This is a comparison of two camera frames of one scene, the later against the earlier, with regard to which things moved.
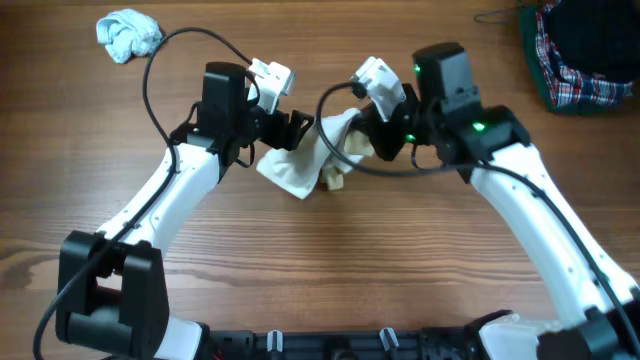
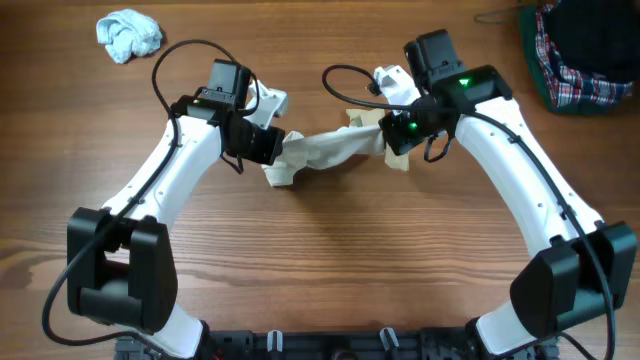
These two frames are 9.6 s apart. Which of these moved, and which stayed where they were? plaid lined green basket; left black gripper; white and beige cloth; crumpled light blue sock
Moved: white and beige cloth; left black gripper
Stayed: plaid lined green basket; crumpled light blue sock
